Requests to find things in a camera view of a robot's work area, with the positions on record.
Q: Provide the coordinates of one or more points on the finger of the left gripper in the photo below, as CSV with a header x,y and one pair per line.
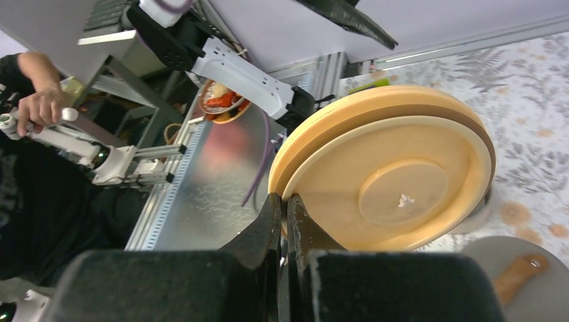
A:
x,y
345,15

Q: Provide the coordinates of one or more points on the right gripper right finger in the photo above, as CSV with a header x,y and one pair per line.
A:
x,y
330,283

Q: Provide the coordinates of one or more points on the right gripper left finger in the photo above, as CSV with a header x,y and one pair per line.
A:
x,y
238,282

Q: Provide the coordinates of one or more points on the beige round lid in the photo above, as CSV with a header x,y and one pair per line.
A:
x,y
390,168

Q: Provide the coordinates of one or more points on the grey lid with wooden knob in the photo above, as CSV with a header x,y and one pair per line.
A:
x,y
530,282

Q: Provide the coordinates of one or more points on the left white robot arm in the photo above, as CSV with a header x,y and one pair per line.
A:
x,y
186,42

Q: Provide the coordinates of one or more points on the operator bare hand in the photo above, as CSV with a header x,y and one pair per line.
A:
x,y
41,109

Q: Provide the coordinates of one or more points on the green yellow object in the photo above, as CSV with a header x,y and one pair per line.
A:
x,y
375,84

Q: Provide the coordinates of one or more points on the background plate of food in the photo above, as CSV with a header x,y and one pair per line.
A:
x,y
220,104

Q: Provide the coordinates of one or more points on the floral patterned table mat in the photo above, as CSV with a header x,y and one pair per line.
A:
x,y
520,92

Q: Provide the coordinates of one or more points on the operator black clothed body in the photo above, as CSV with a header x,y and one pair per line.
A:
x,y
22,74

